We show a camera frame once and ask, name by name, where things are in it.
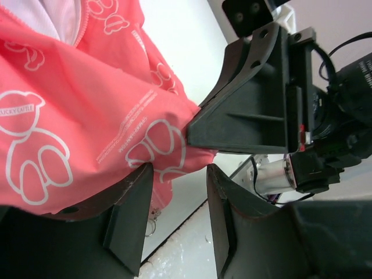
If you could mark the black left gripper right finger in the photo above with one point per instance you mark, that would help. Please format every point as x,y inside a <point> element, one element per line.
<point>253,239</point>

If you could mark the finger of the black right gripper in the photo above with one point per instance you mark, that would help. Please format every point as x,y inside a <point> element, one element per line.
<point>246,54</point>

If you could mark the pink hooded jacket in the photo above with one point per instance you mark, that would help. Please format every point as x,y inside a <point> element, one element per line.
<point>86,98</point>

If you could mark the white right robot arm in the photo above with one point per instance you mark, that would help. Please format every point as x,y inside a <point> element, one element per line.
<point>272,178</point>

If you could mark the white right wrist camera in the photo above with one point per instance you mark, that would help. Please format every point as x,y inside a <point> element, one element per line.
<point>247,16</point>

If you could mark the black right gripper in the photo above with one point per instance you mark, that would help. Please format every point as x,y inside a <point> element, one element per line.
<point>249,115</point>

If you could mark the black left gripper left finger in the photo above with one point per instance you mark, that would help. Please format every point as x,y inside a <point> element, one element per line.
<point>100,237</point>

